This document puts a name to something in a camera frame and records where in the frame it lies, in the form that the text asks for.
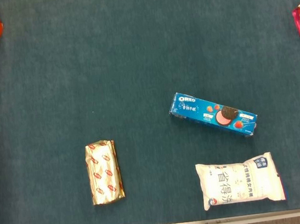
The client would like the gold foil snack pack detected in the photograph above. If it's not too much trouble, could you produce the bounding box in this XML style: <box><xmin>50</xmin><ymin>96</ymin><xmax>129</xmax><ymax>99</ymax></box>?
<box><xmin>83</xmin><ymin>138</ymin><xmax>126</xmax><ymax>206</ymax></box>

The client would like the white plastic bag blue print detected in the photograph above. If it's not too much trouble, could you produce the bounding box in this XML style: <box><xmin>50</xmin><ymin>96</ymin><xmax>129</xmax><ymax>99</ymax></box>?
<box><xmin>194</xmin><ymin>150</ymin><xmax>287</xmax><ymax>212</ymax></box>

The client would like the blue table cloth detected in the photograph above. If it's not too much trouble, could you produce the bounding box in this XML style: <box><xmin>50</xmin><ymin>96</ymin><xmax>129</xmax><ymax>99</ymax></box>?
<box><xmin>0</xmin><ymin>0</ymin><xmax>300</xmax><ymax>224</ymax></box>

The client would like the blue Oreo cookie box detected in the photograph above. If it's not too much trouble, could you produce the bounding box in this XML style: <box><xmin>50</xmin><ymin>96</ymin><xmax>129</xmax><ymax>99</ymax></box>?
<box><xmin>167</xmin><ymin>82</ymin><xmax>261</xmax><ymax>147</ymax></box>

